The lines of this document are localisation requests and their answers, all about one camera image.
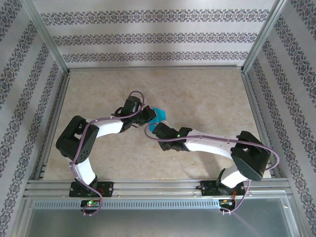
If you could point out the right aluminium table side rail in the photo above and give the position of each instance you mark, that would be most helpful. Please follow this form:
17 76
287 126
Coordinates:
260 123

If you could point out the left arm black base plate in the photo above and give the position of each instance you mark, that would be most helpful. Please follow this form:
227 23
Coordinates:
107 188

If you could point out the left aluminium frame post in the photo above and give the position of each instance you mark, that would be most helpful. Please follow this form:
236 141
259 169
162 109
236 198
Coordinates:
44 34

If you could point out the right controller board orange light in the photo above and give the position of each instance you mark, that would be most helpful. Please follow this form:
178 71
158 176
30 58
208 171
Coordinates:
227 202

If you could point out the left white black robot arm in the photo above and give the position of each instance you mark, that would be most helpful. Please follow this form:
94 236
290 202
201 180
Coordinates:
108 127

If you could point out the left controller board green light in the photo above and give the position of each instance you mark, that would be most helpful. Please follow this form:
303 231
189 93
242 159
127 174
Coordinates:
91 203

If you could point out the right aluminium frame post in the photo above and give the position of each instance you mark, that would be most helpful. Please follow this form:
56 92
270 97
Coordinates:
266 34

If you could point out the aluminium table edge rail short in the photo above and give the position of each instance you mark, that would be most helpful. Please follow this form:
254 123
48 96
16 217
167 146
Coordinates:
155 68

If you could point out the grey sheet metal panel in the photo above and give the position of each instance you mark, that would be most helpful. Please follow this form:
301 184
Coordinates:
158 224

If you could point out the left aluminium table side rail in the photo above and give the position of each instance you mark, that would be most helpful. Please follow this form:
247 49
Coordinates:
53 123

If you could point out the aluminium table side rail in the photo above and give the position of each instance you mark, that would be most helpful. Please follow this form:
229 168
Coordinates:
260 123
53 123

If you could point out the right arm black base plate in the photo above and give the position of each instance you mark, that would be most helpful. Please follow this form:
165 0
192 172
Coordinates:
208 188

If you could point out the aluminium frame post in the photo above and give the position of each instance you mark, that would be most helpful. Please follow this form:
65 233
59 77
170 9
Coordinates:
44 34
266 34

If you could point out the aluminium mounting rail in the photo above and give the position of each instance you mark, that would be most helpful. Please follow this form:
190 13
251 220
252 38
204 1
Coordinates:
158 187

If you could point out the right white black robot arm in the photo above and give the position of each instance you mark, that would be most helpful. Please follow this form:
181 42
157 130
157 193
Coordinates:
209 145

